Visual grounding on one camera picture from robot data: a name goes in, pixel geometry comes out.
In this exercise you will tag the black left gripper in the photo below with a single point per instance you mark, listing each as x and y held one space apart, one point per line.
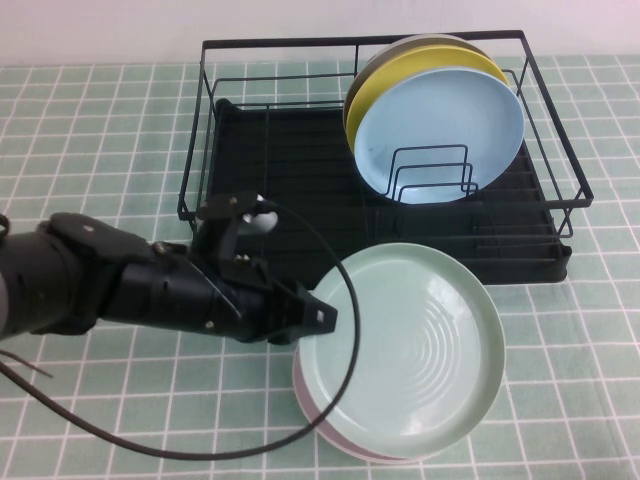
190 300

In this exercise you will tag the mint green plate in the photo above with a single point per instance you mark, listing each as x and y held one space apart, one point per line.
425 350

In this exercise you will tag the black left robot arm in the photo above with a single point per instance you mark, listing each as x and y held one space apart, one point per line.
50 280

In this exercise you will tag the pink plate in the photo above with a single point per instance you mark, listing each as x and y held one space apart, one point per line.
350 441

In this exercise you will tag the black dish drying rack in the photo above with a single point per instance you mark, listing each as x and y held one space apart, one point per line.
525 270

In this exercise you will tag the light blue plate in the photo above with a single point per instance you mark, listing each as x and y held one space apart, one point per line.
450 110

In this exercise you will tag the yellow plate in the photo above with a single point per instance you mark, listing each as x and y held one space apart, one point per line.
400 70

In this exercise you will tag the grey plate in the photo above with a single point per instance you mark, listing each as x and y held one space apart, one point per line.
425 39

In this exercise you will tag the green grid tablecloth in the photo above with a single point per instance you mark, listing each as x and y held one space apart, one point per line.
550 375

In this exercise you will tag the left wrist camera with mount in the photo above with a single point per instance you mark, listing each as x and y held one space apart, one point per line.
225 225

